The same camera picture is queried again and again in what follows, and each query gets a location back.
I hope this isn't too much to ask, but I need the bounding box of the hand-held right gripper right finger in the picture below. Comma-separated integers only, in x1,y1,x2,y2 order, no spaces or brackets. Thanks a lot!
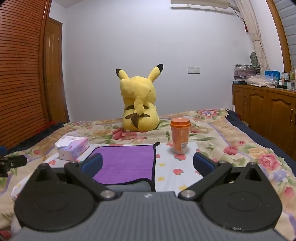
178,152,269,202

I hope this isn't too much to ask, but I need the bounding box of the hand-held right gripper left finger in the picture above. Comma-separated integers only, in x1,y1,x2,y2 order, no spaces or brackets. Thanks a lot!
31,152,117,202

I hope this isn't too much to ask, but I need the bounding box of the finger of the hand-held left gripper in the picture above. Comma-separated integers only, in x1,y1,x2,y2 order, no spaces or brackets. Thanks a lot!
0,155,28,178

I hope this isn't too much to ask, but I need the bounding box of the purple towel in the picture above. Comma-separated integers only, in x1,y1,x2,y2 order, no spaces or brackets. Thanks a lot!
89,142,160,186

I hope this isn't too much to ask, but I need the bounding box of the pink tissue box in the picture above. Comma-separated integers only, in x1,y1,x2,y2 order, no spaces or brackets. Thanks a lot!
55,136,90,162

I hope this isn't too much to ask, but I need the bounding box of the white strawberry print cloth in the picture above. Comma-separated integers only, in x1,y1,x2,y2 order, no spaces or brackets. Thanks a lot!
13,142,223,200

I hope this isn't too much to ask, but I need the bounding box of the orange plastic cup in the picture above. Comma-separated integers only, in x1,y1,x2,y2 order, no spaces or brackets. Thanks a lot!
170,117,191,155

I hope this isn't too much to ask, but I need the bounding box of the floral blanket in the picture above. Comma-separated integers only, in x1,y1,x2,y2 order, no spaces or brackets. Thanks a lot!
0,108,296,235

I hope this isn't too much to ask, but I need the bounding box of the grey towel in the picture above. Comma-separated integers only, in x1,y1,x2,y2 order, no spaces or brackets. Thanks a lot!
104,180,158,193

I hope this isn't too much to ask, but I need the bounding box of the dark blue bed sheet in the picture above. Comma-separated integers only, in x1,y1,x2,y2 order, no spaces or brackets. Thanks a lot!
225,109,296,168

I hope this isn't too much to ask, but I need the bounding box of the yellow plush toy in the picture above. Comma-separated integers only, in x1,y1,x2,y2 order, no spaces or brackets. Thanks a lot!
116,64,164,133

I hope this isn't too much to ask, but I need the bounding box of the wooden cabinet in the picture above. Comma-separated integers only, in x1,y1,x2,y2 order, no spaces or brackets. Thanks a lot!
232,84,296,158

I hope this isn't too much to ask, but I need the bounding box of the wooden louvered wardrobe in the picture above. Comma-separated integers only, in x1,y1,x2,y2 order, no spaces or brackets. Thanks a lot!
0,0,53,151

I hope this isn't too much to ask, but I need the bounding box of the wooden door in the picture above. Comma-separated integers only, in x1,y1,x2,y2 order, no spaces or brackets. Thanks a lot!
43,17,70,123

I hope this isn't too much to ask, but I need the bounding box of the clear bag of cloth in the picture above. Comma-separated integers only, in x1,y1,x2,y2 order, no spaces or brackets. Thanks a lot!
245,74,278,88

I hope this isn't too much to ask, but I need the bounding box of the stack of folded clothes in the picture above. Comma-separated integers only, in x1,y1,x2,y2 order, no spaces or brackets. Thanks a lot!
233,64,261,81

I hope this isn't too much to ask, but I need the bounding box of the blue box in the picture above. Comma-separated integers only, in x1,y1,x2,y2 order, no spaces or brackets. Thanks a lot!
264,70,281,81

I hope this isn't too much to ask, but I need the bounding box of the green mesh cushion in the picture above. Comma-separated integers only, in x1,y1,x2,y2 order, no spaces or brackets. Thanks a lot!
250,51,260,68

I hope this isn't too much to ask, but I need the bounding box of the clear plastic bottle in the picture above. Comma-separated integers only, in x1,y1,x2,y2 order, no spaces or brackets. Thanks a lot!
289,68,296,91

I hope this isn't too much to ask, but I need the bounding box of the beige curtain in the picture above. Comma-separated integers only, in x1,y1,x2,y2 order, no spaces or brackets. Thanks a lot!
235,0,270,70

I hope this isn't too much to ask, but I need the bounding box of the wooden window frame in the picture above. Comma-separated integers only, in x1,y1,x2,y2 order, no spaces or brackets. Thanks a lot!
266,0,292,73

